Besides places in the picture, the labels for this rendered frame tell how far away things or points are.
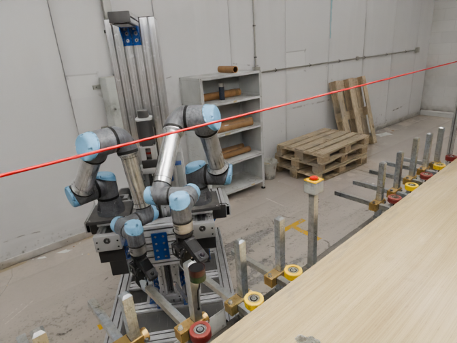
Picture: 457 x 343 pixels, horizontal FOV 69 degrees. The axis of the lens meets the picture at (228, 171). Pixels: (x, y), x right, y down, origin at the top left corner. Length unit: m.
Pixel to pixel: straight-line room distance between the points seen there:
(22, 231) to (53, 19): 2.00
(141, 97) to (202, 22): 2.45
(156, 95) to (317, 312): 1.32
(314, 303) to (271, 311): 0.17
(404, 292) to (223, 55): 3.52
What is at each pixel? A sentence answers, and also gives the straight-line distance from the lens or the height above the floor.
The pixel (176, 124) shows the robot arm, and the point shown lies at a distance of 1.51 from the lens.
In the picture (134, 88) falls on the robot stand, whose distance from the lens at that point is 1.92.
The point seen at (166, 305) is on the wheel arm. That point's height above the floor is 0.86.
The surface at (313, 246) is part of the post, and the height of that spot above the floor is 0.85.
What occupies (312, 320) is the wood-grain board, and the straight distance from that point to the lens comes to 1.38.
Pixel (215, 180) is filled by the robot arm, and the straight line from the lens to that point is 1.80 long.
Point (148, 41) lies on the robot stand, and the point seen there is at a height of 1.91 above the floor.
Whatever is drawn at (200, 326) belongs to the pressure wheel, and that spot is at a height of 0.90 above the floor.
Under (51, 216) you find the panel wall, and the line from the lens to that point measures 3.85.
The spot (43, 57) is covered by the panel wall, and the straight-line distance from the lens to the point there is 3.59.
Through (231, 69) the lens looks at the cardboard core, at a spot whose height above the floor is 1.60.
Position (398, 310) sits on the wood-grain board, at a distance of 1.49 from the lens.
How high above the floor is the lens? 1.87
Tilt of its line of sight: 21 degrees down
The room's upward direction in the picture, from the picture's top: 4 degrees counter-clockwise
